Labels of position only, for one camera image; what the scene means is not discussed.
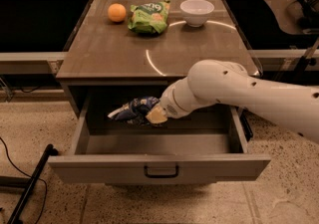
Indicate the black floor stand bar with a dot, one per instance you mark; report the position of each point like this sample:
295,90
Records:
29,183

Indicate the blue chip bag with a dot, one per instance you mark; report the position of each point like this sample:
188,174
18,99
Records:
135,111

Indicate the black headphones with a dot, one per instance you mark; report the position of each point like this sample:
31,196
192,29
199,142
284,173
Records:
310,10

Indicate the green chip bag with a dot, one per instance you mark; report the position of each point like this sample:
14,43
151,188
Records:
150,18

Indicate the orange fruit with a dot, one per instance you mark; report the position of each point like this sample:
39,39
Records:
117,12

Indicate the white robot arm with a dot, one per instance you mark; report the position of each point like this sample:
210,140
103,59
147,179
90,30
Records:
212,82

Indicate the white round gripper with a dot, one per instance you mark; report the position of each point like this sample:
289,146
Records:
168,103

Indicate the grey cabinet with wooden top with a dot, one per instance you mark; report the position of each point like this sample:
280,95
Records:
104,52

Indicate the open grey top drawer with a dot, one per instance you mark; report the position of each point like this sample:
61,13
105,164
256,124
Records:
208,146

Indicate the black drawer handle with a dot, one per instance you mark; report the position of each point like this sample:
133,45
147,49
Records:
161,172

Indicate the white bowl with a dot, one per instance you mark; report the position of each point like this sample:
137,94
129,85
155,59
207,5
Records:
196,12

